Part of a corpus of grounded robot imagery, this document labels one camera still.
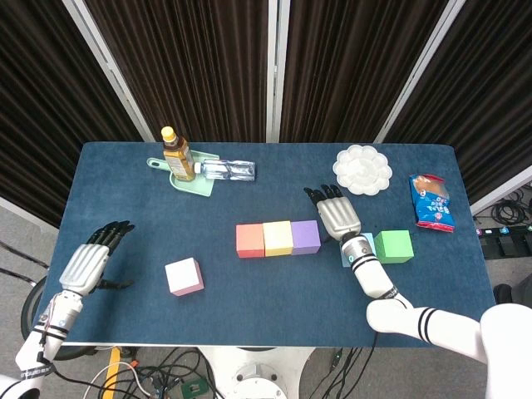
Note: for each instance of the yellow tea bottle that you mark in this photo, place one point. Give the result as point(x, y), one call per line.
point(178, 160)

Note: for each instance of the light blue cube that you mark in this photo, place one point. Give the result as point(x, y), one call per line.
point(371, 245)

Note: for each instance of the pink white cube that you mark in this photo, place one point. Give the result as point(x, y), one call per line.
point(183, 276)

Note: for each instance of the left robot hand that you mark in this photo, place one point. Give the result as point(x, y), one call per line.
point(85, 267)

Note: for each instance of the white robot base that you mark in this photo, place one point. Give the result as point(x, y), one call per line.
point(257, 374)

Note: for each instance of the red cube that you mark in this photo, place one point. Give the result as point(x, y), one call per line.
point(249, 240)

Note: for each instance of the blue snack bag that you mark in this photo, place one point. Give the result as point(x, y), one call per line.
point(432, 203)

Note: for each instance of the dark pleated partition panel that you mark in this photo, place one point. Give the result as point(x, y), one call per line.
point(41, 104)
point(486, 91)
point(195, 66)
point(349, 66)

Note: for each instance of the purple cube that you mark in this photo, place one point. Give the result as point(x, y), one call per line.
point(305, 236)

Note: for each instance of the blue fabric table cover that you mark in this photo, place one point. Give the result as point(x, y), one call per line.
point(266, 303)

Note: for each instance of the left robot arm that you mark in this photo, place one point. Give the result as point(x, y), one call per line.
point(47, 336)

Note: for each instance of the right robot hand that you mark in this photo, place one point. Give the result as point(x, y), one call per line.
point(338, 218)

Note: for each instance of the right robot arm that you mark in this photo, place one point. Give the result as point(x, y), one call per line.
point(449, 328)

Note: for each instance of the green cube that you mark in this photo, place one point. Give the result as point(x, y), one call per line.
point(394, 246)

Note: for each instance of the mint green plastic scoop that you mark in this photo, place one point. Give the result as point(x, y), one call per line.
point(195, 187)

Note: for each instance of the green circuit board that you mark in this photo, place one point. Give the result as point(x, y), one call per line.
point(193, 388)

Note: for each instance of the yellow floor tape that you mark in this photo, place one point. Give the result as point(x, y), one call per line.
point(111, 370)

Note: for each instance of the white flower paint palette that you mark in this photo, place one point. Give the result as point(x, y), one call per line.
point(362, 169)

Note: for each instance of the yellow cube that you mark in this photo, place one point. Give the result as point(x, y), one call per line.
point(277, 237)

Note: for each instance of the white partition post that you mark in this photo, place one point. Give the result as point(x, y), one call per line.
point(110, 66)
point(277, 70)
point(415, 70)

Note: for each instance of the clear water bottle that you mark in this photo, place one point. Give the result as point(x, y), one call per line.
point(228, 169)

